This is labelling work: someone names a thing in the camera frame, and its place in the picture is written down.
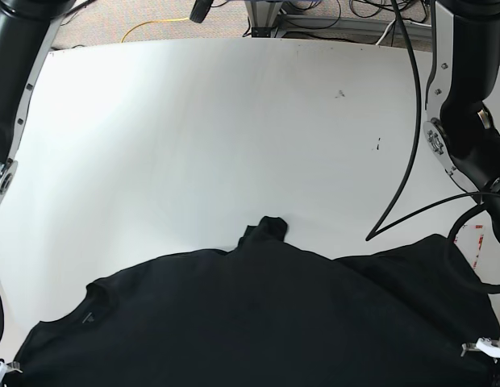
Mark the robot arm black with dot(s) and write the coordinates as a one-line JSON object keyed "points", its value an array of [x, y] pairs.
{"points": [[460, 128], [27, 30]]}

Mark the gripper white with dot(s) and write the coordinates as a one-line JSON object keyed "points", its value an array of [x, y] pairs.
{"points": [[5, 368], [490, 347]]}

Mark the red tape rectangle marker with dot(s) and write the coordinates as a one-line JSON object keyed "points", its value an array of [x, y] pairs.
{"points": [[469, 240]]}

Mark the black T-shirt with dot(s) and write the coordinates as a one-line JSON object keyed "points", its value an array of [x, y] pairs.
{"points": [[269, 314]]}

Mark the aluminium table leg profile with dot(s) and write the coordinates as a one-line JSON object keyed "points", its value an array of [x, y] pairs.
{"points": [[262, 17]]}

